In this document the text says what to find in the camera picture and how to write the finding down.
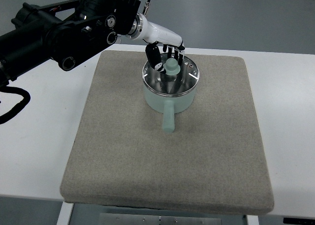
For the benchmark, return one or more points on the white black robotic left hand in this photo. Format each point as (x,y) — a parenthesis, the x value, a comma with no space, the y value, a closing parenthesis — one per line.
(154,34)

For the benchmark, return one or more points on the glass lid with green knob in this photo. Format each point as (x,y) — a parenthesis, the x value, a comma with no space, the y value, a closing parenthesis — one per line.
(171,85)

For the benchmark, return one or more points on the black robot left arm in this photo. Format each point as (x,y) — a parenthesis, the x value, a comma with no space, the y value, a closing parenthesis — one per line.
(69,32)

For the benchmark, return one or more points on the mint green saucepan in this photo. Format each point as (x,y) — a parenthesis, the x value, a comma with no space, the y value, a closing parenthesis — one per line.
(169,104)

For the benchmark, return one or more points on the beige fabric mat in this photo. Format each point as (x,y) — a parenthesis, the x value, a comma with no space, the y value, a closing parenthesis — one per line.
(213,162)

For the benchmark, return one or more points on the grey metal base plate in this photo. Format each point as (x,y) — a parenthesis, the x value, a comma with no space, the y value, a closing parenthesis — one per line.
(129,219)

